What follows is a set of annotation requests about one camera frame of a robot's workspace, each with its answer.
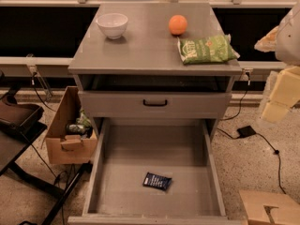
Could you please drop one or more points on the cardboard box bottom right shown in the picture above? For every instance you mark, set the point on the cardboard box bottom right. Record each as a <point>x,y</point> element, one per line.
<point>266,208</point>

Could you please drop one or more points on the white ceramic bowl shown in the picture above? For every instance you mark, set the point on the white ceramic bowl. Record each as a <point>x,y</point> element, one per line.
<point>112,25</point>

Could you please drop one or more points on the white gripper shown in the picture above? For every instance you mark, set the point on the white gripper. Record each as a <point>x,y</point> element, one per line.
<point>289,39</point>

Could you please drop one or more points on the black power adapter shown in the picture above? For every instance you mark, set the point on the black power adapter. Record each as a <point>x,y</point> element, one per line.
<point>246,131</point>

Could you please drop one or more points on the brown bag on table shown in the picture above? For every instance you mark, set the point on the brown bag on table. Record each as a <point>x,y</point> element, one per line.
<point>18,118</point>

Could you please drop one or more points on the green packet in box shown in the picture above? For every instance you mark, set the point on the green packet in box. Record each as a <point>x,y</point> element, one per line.
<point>83,119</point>

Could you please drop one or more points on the dark blue rxbar wrapper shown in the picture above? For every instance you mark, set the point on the dark blue rxbar wrapper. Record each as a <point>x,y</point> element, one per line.
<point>156,181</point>

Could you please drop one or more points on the green chip bag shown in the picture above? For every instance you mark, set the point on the green chip bag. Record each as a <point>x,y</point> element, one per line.
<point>214,49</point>

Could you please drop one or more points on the black folding table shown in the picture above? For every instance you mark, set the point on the black folding table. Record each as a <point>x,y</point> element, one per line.
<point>19,201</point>

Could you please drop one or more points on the green can in box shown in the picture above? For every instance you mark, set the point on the green can in box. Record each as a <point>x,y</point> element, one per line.
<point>75,129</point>

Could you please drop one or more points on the open grey drawer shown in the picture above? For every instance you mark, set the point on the open grey drawer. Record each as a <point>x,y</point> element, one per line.
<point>127,150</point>

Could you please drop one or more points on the orange fruit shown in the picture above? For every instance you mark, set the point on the orange fruit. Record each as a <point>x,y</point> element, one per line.
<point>178,25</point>

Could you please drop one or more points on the grey drawer cabinet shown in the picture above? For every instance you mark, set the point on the grey drawer cabinet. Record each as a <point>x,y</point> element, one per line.
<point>146,57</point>

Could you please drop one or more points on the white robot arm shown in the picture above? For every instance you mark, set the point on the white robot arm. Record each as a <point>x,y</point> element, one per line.
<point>284,41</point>

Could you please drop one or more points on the cardboard box with items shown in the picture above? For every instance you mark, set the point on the cardboard box with items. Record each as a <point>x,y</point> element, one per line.
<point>64,144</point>

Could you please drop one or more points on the closed drawer with black handle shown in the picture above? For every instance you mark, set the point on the closed drawer with black handle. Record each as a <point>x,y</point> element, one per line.
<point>154,104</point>

